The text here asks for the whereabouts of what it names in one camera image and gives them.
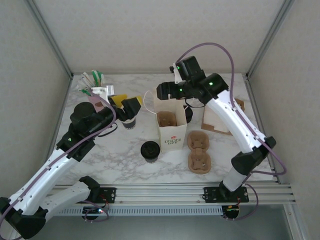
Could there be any aluminium frame post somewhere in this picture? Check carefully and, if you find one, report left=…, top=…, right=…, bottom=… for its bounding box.
left=245, top=0, right=296, bottom=80
left=24, top=0, right=75, bottom=79

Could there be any brown cardboard tray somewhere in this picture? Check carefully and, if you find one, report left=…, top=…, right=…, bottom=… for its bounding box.
left=201, top=98, right=245, bottom=137

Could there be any coffee cup with black lid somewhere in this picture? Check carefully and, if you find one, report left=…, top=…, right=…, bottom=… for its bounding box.
left=140, top=140, right=161, bottom=165

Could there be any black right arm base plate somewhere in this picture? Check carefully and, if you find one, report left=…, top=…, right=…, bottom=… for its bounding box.
left=203, top=186, right=250, bottom=204

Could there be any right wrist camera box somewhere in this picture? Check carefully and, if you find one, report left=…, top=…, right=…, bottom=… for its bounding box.
left=169, top=63, right=185, bottom=86

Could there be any stack of paper cups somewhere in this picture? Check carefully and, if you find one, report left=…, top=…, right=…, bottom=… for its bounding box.
left=121, top=116, right=138, bottom=131

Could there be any brown pulp cup carrier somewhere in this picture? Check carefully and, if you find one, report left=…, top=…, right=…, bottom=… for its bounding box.
left=157, top=111, right=176, bottom=127
left=187, top=131, right=211, bottom=175

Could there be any white slotted cable duct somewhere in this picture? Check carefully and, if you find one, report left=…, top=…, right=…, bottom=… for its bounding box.
left=53, top=206, right=224, bottom=216

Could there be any aluminium table side rail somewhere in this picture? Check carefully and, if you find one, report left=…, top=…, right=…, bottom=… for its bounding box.
left=244, top=74, right=280, bottom=185
left=38, top=73, right=74, bottom=186

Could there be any aluminium mounting rail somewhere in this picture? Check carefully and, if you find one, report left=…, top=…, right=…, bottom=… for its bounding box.
left=26, top=183, right=297, bottom=206

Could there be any aluminium frame leg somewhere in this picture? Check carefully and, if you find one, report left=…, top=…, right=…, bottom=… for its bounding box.
left=283, top=202, right=305, bottom=240

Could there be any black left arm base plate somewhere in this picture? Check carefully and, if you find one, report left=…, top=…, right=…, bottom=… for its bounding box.
left=98, top=186, right=118, bottom=205

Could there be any white paper takeout bag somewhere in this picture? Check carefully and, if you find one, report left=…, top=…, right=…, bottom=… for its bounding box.
left=143, top=89, right=189, bottom=154

